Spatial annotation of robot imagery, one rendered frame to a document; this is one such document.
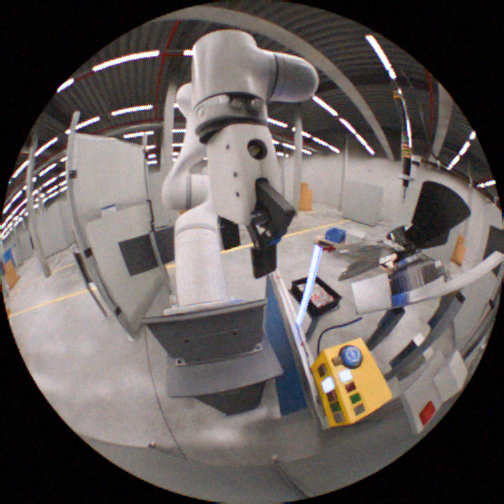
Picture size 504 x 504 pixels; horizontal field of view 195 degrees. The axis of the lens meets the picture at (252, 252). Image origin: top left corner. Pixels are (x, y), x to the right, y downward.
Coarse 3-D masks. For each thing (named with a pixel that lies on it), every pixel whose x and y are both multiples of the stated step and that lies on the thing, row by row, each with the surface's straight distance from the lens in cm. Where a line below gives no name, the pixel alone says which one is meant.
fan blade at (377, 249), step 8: (376, 240) 65; (344, 248) 54; (352, 248) 53; (360, 248) 52; (368, 248) 54; (376, 248) 55; (384, 248) 58; (392, 248) 60; (360, 256) 43; (368, 256) 44; (376, 256) 47; (384, 256) 50
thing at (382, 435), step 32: (96, 448) 96; (128, 448) 126; (352, 448) 120; (384, 448) 92; (160, 480) 85; (192, 480) 94; (224, 480) 99; (256, 480) 98; (320, 480) 83; (352, 480) 72
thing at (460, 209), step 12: (420, 192) 52; (432, 192) 52; (444, 192) 53; (420, 204) 56; (432, 204) 56; (444, 204) 56; (456, 204) 57; (420, 216) 61; (432, 216) 60; (444, 216) 60; (456, 216) 60; (468, 216) 62; (420, 228) 66; (432, 228) 64; (444, 228) 63
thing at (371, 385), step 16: (336, 352) 33; (368, 352) 36; (336, 368) 31; (352, 368) 32; (368, 368) 34; (320, 384) 37; (336, 384) 31; (368, 384) 33; (384, 384) 35; (336, 400) 32; (368, 400) 33; (384, 400) 35; (352, 416) 31
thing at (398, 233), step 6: (396, 228) 70; (402, 228) 70; (390, 234) 71; (396, 234) 69; (402, 234) 69; (396, 240) 69; (402, 240) 69; (408, 240) 69; (402, 246) 69; (408, 246) 70; (408, 252) 66; (414, 252) 67; (420, 252) 70; (396, 258) 68; (402, 258) 66; (396, 264) 72
